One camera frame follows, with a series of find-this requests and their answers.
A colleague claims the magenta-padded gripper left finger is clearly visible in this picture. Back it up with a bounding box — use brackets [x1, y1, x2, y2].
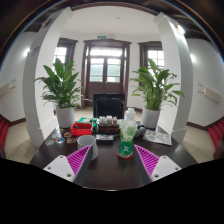
[43, 144, 95, 187]

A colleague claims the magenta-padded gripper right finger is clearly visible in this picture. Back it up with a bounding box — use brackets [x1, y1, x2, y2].
[133, 144, 183, 183]

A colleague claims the clear bottle with green label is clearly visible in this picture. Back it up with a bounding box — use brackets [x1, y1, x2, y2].
[116, 107, 138, 160]

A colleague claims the white mug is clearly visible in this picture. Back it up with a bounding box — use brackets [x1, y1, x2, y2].
[76, 134, 99, 161]

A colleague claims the printed paper leaflet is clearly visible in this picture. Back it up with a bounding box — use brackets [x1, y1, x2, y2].
[142, 129, 173, 147]

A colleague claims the red box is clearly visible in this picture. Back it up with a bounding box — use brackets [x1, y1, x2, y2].
[69, 122, 94, 137]

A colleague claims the dark grey round device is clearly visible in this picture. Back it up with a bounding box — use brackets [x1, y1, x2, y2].
[134, 124, 147, 138]

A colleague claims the small black box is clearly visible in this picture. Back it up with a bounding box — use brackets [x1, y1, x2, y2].
[95, 134, 114, 145]

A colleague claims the leafy plant in white pot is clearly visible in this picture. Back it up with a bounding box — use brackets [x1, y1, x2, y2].
[129, 58, 186, 129]
[34, 58, 84, 129]

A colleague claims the green box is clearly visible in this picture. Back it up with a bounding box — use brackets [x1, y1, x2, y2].
[78, 116, 99, 129]

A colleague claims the black chair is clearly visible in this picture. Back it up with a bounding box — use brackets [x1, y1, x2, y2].
[92, 92, 126, 120]

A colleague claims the brown framed glass door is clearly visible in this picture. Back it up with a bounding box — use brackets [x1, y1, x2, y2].
[81, 38, 132, 109]

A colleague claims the brown framed window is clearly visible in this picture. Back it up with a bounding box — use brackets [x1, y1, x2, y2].
[138, 40, 165, 76]
[53, 37, 79, 73]

